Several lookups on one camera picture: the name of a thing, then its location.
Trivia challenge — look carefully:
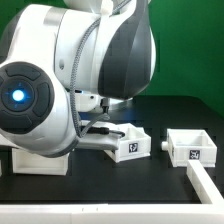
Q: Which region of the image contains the white L-shaped border wall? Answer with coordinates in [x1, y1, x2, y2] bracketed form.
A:
[0, 160, 224, 224]

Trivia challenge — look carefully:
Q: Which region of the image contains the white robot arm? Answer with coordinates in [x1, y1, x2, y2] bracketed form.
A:
[0, 0, 155, 158]

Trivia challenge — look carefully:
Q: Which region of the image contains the white drawer cabinet frame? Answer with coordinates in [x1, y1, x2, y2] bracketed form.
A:
[0, 133, 71, 176]

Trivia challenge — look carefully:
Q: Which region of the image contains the white drawer with knob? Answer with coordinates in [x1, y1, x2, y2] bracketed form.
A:
[105, 123, 151, 163]

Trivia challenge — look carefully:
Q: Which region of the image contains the grey cable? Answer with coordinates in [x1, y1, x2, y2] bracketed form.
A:
[69, 0, 133, 139]

